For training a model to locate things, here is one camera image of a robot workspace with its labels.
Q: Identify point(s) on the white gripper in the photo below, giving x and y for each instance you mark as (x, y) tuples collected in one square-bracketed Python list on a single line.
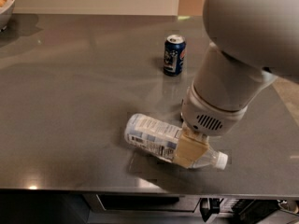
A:
[(207, 117)]

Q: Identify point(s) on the blue label plastic bottle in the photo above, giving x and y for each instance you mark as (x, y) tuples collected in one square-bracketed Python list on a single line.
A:
[(160, 139)]

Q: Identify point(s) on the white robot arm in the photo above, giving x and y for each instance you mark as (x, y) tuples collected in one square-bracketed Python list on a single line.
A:
[(252, 42)]

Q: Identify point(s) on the blue Pepsi can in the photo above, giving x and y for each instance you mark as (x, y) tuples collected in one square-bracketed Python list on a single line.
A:
[(174, 53)]

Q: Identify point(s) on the dark drawer under counter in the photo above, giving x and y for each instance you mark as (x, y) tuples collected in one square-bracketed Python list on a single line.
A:
[(152, 203)]

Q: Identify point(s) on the white bowl with food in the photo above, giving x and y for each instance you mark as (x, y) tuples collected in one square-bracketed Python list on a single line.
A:
[(6, 10)]

